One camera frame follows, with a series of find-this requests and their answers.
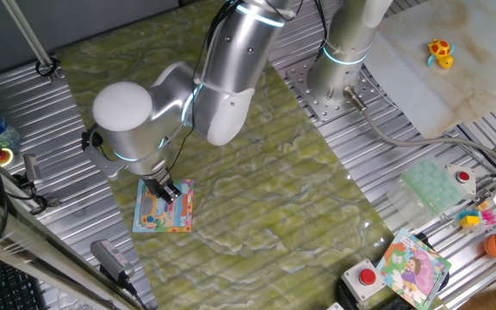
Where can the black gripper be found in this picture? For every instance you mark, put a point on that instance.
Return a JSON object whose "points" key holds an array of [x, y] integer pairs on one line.
{"points": [[157, 181]]}

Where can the bus picture puzzle board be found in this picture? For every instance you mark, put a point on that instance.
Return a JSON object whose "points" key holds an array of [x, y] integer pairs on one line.
{"points": [[177, 215]]}

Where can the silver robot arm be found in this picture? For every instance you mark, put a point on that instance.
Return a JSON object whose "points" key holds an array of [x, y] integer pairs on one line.
{"points": [[127, 125]]}

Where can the green marble pattern mat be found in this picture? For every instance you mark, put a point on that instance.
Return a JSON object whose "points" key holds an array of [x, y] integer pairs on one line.
{"points": [[252, 172]]}

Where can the black keyboard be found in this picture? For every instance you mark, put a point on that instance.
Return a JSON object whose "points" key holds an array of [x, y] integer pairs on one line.
{"points": [[2, 284]]}

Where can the white metal pole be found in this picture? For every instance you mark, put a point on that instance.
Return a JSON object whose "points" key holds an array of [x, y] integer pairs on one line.
{"points": [[28, 39]]}

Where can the grey box with red button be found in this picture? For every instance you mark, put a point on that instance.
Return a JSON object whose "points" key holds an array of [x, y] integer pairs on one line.
{"points": [[362, 277]]}

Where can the translucent green ice tray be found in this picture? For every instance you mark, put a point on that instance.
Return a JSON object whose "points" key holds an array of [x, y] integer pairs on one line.
{"points": [[429, 185]]}

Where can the white marble slab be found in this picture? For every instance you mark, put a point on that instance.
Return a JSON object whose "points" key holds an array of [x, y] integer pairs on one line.
{"points": [[424, 86]]}

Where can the small white red button box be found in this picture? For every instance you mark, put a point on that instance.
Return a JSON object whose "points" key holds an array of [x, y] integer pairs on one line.
{"points": [[462, 176]]}

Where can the colourful building block toy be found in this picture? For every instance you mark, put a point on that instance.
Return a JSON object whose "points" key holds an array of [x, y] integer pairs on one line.
{"points": [[471, 220]]}

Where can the yellow turtle toy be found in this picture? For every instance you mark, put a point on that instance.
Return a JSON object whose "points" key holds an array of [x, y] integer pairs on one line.
{"points": [[439, 48]]}

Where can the small orange block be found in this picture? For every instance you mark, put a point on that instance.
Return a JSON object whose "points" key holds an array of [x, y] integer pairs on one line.
{"points": [[482, 206]]}

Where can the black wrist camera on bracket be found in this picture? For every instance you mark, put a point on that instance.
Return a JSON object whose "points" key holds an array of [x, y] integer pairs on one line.
{"points": [[101, 157]]}

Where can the grey camera box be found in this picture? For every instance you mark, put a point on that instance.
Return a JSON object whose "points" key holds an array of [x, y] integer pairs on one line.
{"points": [[110, 256]]}

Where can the aluminium frame beam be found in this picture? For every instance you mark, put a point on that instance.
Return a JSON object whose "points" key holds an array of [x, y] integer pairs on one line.
{"points": [[37, 254]]}

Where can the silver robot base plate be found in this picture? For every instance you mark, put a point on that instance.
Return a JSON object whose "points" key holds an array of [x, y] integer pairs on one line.
{"points": [[301, 84]]}

